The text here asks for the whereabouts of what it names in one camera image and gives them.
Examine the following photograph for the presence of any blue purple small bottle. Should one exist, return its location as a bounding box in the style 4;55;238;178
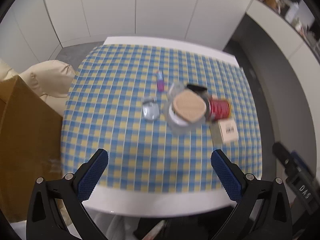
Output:
156;70;165;92

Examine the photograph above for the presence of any white small carton box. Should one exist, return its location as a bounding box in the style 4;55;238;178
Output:
209;118;239;145

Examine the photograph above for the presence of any white low table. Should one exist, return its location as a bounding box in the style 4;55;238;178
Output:
82;36;241;217

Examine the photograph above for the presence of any red cylindrical can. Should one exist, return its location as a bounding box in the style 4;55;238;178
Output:
206;96;231;122

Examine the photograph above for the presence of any brown cardboard box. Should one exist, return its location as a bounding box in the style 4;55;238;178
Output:
0;76;62;223

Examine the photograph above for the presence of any beige powder puff pack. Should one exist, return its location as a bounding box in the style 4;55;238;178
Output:
162;82;209;135

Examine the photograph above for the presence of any cream padded armchair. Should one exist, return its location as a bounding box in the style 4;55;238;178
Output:
1;60;75;116

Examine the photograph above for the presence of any blue yellow checkered tablecloth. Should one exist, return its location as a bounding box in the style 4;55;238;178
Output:
61;44;263;193

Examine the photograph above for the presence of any round silver compact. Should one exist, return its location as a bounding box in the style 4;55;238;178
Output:
142;97;160;121

